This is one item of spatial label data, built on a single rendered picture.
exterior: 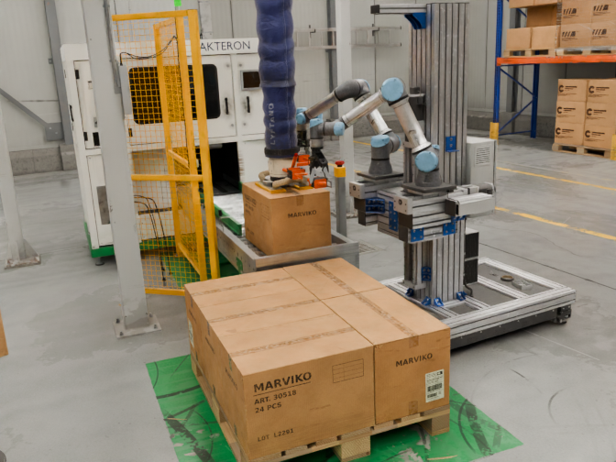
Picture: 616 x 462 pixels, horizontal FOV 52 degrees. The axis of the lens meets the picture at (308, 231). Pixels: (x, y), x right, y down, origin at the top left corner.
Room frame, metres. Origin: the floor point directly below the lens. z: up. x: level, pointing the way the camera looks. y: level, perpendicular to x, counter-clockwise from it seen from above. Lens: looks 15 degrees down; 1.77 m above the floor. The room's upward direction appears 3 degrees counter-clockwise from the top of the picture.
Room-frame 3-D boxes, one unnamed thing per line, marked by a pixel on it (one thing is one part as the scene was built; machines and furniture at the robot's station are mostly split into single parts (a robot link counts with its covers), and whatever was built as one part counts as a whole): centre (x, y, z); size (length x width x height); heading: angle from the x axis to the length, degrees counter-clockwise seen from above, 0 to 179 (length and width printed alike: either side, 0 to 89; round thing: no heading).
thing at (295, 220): (4.08, 0.15, 0.75); 0.60 x 0.40 x 0.40; 22
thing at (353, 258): (3.74, 0.01, 0.48); 0.70 x 0.03 x 0.15; 111
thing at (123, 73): (4.10, 1.13, 1.62); 0.20 x 0.05 x 0.30; 21
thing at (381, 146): (3.96, -0.48, 1.20); 0.13 x 0.12 x 0.14; 146
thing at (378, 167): (3.95, -0.48, 1.09); 0.15 x 0.15 x 0.10
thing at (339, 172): (4.46, -0.25, 0.50); 0.07 x 0.07 x 1.00; 21
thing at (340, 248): (3.74, 0.01, 0.58); 0.70 x 0.03 x 0.06; 111
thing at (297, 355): (3.02, 0.05, 0.34); 1.20 x 1.00 x 0.40; 21
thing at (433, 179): (3.51, -0.70, 1.09); 0.15 x 0.15 x 0.10
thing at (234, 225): (5.07, 0.81, 0.60); 1.60 x 0.10 x 0.09; 21
